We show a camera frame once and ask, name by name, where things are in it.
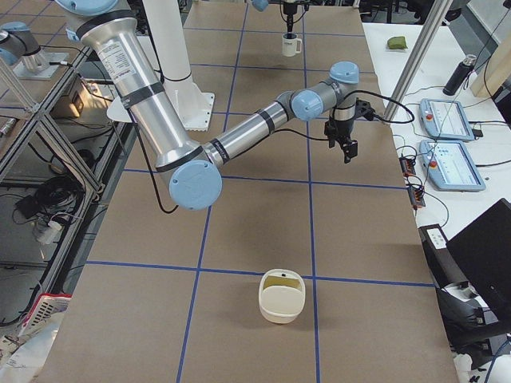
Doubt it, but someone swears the blue teach pendant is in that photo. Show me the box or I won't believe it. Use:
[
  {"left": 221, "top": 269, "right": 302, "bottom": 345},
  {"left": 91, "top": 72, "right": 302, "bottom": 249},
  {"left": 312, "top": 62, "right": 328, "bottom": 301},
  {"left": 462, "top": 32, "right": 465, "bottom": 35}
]
[
  {"left": 418, "top": 140, "right": 486, "bottom": 192},
  {"left": 419, "top": 98, "right": 475, "bottom": 142}
]

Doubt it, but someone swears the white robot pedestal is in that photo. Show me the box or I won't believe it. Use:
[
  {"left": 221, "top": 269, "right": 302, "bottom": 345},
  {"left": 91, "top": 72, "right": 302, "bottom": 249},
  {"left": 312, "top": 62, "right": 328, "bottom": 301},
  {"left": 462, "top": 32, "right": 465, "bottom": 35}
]
[{"left": 138, "top": 0, "right": 215, "bottom": 131}]

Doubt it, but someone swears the near blue teach pendant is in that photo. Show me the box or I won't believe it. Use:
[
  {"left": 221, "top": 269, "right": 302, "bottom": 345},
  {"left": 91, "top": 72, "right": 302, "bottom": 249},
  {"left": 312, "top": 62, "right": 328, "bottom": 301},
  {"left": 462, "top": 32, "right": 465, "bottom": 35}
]
[{"left": 418, "top": 140, "right": 486, "bottom": 192}]

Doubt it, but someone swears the far blue teach pendant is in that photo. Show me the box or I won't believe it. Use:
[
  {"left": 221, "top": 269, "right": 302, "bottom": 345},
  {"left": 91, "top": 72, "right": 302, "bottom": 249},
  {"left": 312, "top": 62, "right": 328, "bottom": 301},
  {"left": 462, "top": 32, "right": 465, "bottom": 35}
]
[{"left": 419, "top": 98, "right": 475, "bottom": 142}]

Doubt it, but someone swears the aluminium frame post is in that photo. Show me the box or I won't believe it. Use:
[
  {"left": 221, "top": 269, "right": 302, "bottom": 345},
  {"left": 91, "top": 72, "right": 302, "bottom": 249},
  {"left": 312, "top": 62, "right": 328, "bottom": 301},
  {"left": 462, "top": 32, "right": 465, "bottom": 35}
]
[{"left": 383, "top": 0, "right": 452, "bottom": 124}]

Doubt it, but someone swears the black office chair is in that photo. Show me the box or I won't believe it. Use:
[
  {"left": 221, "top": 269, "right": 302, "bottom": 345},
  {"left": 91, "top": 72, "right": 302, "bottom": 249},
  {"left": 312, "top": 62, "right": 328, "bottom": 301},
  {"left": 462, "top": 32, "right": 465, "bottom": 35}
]
[{"left": 446, "top": 198, "right": 510, "bottom": 350}]

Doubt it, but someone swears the white mug with handle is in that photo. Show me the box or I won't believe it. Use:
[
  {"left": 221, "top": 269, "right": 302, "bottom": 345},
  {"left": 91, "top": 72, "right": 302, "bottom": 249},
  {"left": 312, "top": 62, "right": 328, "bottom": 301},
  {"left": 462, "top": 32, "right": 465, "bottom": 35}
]
[{"left": 282, "top": 33, "right": 303, "bottom": 57}]

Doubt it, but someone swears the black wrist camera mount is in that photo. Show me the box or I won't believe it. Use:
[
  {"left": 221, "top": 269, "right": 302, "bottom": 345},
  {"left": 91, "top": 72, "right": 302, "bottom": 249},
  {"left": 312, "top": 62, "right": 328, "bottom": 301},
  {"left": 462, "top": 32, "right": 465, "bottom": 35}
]
[{"left": 355, "top": 98, "right": 375, "bottom": 121}]

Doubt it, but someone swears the green cloth pouch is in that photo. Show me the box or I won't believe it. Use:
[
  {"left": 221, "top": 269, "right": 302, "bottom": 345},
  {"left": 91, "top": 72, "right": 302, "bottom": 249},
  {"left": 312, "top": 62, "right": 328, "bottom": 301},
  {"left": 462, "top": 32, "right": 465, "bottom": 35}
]
[{"left": 386, "top": 36, "right": 408, "bottom": 50}]

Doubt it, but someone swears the black orange power strip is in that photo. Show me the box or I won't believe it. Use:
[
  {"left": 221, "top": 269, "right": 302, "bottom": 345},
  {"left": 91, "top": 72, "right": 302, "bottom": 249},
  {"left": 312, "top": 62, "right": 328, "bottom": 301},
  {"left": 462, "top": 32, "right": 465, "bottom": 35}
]
[{"left": 398, "top": 156, "right": 426, "bottom": 211}]

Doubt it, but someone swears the cream plastic basket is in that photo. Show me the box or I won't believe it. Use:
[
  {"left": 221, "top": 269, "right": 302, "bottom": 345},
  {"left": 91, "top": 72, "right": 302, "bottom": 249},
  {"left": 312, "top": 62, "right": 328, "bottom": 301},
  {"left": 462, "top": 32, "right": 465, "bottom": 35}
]
[{"left": 258, "top": 269, "right": 306, "bottom": 324}]

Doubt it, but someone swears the black water bottle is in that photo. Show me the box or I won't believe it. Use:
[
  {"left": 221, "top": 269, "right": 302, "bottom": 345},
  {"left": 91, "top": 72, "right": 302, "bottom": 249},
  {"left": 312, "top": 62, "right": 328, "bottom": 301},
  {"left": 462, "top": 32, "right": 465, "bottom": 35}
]
[{"left": 442, "top": 54, "right": 477, "bottom": 96}]

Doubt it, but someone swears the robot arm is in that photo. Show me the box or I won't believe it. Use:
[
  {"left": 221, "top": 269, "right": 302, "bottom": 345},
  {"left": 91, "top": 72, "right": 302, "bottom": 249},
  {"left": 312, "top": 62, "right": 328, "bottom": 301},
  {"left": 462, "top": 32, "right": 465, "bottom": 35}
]
[
  {"left": 60, "top": 1, "right": 359, "bottom": 211},
  {"left": 251, "top": 0, "right": 299, "bottom": 38}
]

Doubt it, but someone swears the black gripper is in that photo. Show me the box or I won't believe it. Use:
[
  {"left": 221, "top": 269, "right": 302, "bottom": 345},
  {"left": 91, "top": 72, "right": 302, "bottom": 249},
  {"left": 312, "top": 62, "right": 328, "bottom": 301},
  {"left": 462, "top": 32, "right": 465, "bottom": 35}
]
[
  {"left": 282, "top": 0, "right": 299, "bottom": 39},
  {"left": 324, "top": 117, "right": 358, "bottom": 163}
]

